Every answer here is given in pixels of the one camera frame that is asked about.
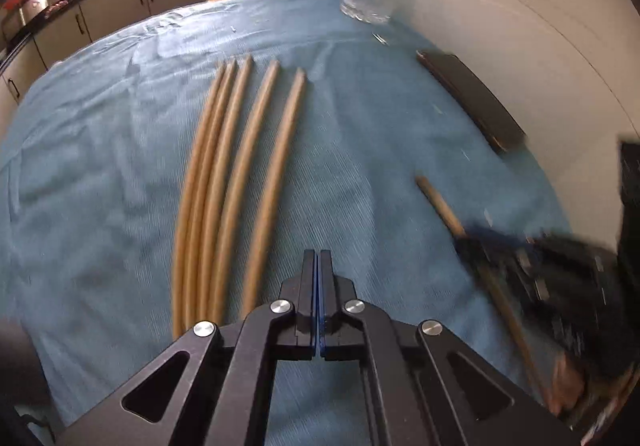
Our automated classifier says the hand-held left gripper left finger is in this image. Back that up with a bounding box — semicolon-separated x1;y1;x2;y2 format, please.
54;248;321;446

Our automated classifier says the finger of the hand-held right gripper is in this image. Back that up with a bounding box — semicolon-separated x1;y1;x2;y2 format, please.
454;236;531;292
465;222;538;252

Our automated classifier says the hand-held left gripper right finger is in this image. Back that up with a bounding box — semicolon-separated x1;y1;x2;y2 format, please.
319;248;591;446

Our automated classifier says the long wooden chopstick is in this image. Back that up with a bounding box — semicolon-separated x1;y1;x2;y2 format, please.
415;176;553;409

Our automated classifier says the bunch of wooden chopsticks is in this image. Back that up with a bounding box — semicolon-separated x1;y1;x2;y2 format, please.
171;52;310;343

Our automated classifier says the person's right hand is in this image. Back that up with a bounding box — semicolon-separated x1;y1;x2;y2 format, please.
549;355;632;421

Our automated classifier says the blue tablecloth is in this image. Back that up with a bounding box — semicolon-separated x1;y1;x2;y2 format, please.
0;0;576;446

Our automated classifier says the smartphone in brown case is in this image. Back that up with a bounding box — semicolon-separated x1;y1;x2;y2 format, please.
416;49;528;157

